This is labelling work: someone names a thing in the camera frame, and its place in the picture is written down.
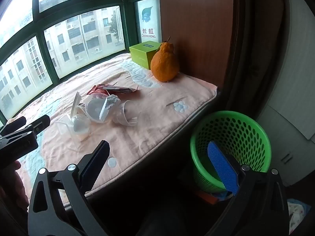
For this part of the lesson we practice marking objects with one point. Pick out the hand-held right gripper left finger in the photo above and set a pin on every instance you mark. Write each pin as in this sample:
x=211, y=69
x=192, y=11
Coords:
x=98, y=158

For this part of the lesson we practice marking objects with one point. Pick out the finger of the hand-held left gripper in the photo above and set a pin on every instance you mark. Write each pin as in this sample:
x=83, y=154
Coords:
x=16, y=123
x=41, y=123

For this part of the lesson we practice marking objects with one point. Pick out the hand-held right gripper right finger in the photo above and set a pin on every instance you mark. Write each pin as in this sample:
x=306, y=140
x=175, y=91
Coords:
x=222, y=168

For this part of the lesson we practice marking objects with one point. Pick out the green mesh wastebasket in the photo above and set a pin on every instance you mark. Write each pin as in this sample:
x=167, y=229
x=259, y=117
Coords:
x=246, y=140

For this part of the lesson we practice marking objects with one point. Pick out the white plastic lid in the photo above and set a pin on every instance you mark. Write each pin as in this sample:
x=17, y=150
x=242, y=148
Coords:
x=75, y=105

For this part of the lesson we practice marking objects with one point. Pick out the white tissue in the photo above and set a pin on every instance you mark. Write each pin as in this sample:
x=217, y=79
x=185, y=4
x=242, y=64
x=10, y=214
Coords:
x=109, y=103

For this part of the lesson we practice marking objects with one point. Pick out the red foil snack wrapper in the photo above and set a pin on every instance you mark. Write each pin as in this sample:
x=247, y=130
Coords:
x=113, y=89

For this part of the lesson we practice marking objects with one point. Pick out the person's left hand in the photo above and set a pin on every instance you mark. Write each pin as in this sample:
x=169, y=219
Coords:
x=11, y=182

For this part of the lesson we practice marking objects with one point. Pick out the orange flat packet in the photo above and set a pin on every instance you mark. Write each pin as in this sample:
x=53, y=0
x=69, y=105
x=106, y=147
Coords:
x=209, y=196

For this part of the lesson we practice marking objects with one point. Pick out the pink flower-print blanket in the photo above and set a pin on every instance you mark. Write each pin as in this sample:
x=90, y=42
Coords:
x=157, y=108

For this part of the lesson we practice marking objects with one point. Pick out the light patterned cloth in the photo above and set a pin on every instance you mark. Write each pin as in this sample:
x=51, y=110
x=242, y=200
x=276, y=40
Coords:
x=299, y=213

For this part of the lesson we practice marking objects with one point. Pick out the white cabinet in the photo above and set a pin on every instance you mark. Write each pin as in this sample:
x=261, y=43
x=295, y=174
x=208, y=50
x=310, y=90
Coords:
x=295, y=91

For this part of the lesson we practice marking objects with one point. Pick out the green tissue box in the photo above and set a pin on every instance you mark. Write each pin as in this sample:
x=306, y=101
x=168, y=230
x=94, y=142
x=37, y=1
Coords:
x=141, y=54

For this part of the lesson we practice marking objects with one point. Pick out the orange bumpy citrus fruit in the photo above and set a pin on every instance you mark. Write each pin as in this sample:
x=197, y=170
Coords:
x=164, y=64

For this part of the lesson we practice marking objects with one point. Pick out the brown curtain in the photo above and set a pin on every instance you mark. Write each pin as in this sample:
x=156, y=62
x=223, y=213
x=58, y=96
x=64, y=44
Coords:
x=253, y=54

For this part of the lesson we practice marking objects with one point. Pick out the brown wooden panel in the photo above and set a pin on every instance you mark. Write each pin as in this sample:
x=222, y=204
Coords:
x=196, y=29

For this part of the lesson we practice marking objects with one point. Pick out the white window sticker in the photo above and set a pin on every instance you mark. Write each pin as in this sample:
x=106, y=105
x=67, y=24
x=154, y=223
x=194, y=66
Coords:
x=149, y=19

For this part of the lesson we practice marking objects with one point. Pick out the green window frame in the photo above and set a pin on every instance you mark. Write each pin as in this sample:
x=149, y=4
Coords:
x=37, y=21

